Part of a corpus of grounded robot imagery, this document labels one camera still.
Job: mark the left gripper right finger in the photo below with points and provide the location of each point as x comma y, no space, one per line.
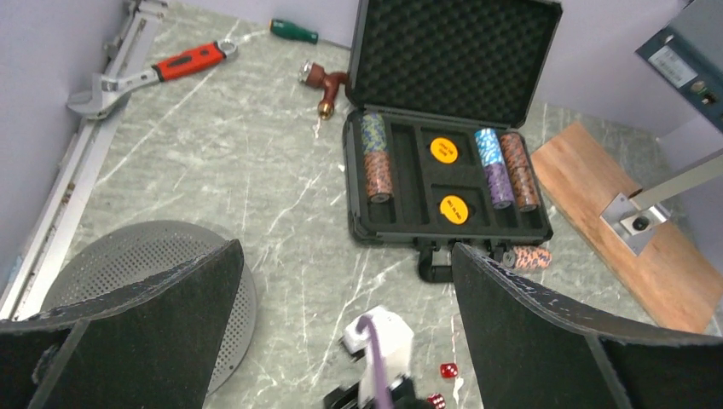
533,347

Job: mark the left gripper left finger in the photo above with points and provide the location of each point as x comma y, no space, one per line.
150,344

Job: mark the orange chip stack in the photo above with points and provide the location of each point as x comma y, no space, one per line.
527,258

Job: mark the black poker set case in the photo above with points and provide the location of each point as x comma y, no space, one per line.
443,68

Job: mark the purple chips in case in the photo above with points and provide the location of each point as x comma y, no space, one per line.
500,187

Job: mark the yellow big blind button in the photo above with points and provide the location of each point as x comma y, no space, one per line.
454,209

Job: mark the wooden board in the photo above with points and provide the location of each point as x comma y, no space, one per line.
589,177

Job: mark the orange chips right slot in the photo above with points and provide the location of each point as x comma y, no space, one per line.
520,172

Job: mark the orange chips slot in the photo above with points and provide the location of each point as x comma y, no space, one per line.
520,172
379,186

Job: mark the light blue chips in case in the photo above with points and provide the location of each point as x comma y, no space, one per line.
488,147

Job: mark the yellow small blind button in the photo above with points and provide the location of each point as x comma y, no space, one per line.
444,150

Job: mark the orange chips left slot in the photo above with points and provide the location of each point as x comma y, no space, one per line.
379,186

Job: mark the blue yellow chips in case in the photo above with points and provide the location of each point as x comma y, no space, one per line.
373,137

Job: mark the copper pipe fitting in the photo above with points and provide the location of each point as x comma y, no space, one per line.
314,76

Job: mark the grey rack server unit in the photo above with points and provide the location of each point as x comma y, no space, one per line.
687,53

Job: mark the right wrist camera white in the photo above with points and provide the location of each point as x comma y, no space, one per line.
396,340

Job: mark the metal bracket block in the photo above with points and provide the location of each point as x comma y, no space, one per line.
634,218

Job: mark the red handled adjustable wrench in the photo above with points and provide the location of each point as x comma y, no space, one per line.
152,73

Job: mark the aluminium rail left edge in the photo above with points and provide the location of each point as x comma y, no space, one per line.
79,170

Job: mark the green handled screwdriver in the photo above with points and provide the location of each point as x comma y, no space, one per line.
288,30

